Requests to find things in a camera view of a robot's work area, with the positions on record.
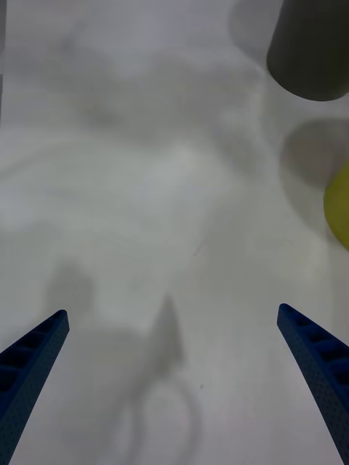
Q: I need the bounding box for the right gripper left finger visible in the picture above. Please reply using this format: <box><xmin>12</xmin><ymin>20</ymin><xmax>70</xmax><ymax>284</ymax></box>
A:
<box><xmin>0</xmin><ymin>309</ymin><xmax>71</xmax><ymax>465</ymax></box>

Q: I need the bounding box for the grey plastic waste bin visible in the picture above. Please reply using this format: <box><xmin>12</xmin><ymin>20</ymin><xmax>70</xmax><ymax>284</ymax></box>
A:
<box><xmin>265</xmin><ymin>0</ymin><xmax>349</xmax><ymax>102</ymax></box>

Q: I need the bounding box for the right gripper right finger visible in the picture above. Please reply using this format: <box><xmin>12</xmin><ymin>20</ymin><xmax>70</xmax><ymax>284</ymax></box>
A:
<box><xmin>276</xmin><ymin>302</ymin><xmax>349</xmax><ymax>465</ymax></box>

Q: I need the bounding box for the yellow-green plastic waste bin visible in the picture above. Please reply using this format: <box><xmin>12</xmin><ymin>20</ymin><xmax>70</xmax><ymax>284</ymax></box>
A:
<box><xmin>323</xmin><ymin>159</ymin><xmax>349</xmax><ymax>251</ymax></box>

